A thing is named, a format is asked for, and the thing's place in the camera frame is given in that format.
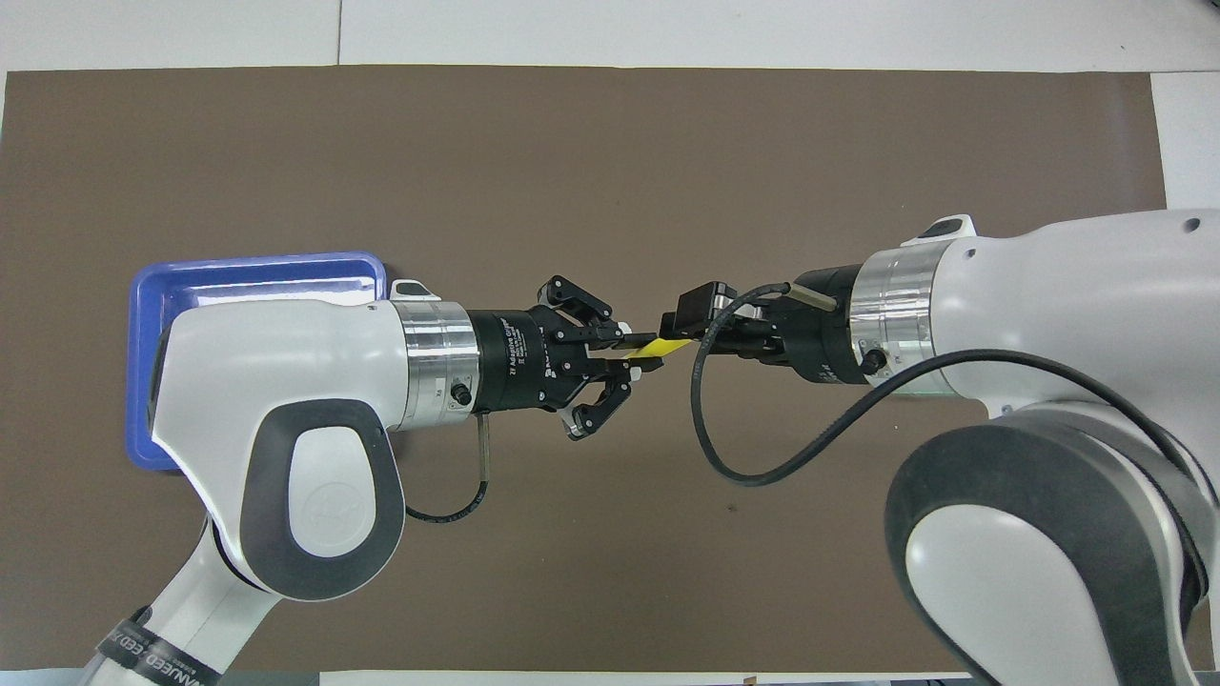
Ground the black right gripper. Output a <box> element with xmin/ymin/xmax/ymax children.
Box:
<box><xmin>671</xmin><ymin>264</ymin><xmax>860</xmax><ymax>384</ymax></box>

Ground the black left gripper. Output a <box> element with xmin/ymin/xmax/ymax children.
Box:
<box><xmin>472</xmin><ymin>274</ymin><xmax>639</xmax><ymax>442</ymax></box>

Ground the yellow pen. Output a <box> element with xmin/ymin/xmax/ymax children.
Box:
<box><xmin>624</xmin><ymin>336</ymin><xmax>694</xmax><ymax>361</ymax></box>

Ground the brown table mat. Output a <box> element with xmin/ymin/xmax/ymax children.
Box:
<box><xmin>0</xmin><ymin>65</ymin><xmax>1169</xmax><ymax>673</ymax></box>

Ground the blue plastic tray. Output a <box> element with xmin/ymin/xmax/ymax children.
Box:
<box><xmin>127</xmin><ymin>251</ymin><xmax>389</xmax><ymax>473</ymax></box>

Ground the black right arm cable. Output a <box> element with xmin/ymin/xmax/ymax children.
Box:
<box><xmin>691</xmin><ymin>282</ymin><xmax>1204</xmax><ymax>592</ymax></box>

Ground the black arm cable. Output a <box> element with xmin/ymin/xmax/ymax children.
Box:
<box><xmin>691</xmin><ymin>282</ymin><xmax>1204</xmax><ymax>592</ymax></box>
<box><xmin>405</xmin><ymin>412</ymin><xmax>492</xmax><ymax>523</ymax></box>

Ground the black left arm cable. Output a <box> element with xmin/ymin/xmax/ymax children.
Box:
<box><xmin>405</xmin><ymin>412</ymin><xmax>492</xmax><ymax>523</ymax></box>

